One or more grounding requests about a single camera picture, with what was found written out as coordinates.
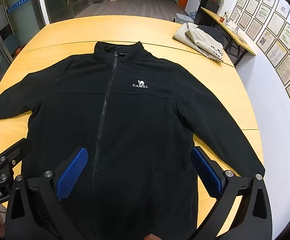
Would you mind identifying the long yellow side table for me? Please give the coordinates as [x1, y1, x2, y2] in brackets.
[200, 6, 257, 67]

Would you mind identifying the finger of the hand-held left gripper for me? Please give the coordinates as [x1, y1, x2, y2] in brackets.
[0, 137, 33, 172]

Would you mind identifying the glass double door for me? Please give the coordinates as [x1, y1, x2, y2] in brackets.
[36, 0, 105, 27]

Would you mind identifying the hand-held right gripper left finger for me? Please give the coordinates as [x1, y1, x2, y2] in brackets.
[4, 147, 91, 240]

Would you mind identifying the blue water bottle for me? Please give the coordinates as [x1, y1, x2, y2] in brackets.
[186, 11, 198, 23]

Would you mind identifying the white desk stand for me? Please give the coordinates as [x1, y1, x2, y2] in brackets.
[234, 9, 242, 30]

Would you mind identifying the folded black garment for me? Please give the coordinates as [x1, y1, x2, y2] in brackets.
[197, 25, 225, 51]

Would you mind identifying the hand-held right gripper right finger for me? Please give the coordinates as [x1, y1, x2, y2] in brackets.
[190, 146, 273, 240]

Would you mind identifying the black fleece zip jacket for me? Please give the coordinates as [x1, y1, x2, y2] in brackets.
[0, 41, 266, 240]

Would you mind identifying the folded beige garment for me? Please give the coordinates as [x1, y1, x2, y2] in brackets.
[172, 22, 232, 63]

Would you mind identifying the potted green plant black planter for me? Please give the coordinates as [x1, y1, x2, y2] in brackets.
[194, 0, 225, 27]

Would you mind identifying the grey box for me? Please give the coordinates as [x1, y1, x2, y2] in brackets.
[172, 12, 194, 24]

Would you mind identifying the wall of framed certificates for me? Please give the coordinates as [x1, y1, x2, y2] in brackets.
[235, 0, 290, 183]

